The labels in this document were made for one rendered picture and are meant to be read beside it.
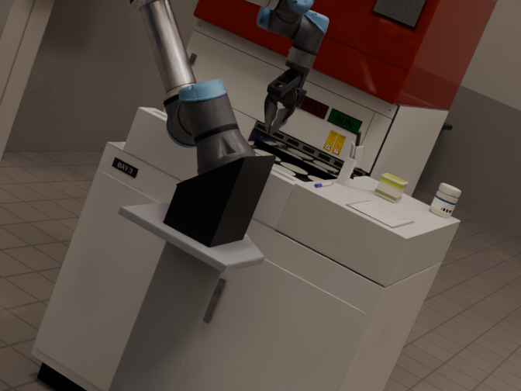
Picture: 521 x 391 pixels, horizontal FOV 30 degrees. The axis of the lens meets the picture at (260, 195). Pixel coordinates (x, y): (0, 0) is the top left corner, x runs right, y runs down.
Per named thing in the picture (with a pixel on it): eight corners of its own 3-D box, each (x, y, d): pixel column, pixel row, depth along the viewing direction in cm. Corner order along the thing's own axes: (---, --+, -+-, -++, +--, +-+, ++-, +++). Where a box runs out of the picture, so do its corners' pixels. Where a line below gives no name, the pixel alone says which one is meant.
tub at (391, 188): (378, 192, 306) (387, 172, 305) (400, 202, 304) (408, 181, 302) (372, 193, 299) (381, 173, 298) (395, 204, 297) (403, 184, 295)
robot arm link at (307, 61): (310, 54, 269) (285, 43, 272) (304, 70, 270) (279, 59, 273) (320, 57, 276) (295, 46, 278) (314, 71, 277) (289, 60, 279)
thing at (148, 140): (138, 149, 301) (153, 107, 298) (288, 226, 281) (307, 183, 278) (122, 149, 292) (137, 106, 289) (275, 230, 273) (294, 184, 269)
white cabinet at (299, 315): (125, 339, 369) (202, 142, 351) (345, 473, 335) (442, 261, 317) (18, 376, 311) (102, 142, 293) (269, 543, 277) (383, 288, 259)
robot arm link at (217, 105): (200, 132, 235) (182, 79, 236) (185, 145, 247) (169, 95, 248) (244, 119, 239) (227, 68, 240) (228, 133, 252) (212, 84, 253)
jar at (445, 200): (432, 209, 314) (443, 181, 312) (451, 218, 312) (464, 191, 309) (426, 210, 308) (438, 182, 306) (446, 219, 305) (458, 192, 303)
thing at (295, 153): (244, 153, 345) (254, 129, 343) (352, 206, 329) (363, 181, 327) (242, 153, 343) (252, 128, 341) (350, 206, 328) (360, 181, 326)
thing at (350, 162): (340, 181, 299) (357, 140, 296) (351, 186, 297) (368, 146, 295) (333, 181, 293) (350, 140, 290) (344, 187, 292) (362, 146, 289)
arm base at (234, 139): (232, 162, 231) (219, 123, 232) (188, 182, 240) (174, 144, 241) (268, 156, 243) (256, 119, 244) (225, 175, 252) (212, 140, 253)
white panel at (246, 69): (163, 119, 360) (201, 18, 352) (353, 214, 331) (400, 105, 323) (158, 119, 358) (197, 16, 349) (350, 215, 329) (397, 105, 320)
